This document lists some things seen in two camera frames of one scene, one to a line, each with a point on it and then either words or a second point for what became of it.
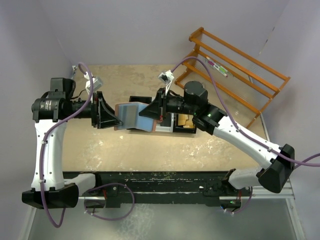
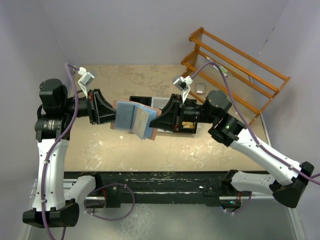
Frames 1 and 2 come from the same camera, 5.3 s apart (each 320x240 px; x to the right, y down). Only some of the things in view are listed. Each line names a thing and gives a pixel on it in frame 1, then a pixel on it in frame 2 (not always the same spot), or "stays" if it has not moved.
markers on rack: x=221 y=69 stays
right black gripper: x=158 y=107 -> x=170 y=118
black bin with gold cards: x=183 y=123 stays
